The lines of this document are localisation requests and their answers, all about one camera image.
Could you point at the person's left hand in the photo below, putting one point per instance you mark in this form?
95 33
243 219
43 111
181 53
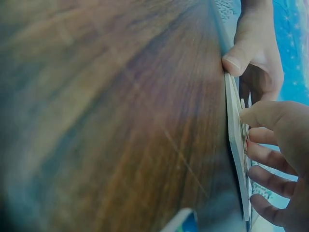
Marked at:
263 41

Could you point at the person's right hand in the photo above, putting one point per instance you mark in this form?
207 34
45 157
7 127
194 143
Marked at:
292 130

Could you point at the person's left thumb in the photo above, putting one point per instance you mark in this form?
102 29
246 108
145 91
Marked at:
237 58

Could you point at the person's left fingers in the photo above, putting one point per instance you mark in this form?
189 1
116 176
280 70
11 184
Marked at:
263 83

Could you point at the person's right thumb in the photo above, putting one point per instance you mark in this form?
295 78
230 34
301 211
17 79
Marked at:
263 114

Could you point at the pale wooden board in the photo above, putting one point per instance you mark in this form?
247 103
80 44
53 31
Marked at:
235 128

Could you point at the person's left forearm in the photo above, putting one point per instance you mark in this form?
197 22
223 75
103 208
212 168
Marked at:
257 6

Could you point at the blue and white flat object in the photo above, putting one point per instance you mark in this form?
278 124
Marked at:
188 222

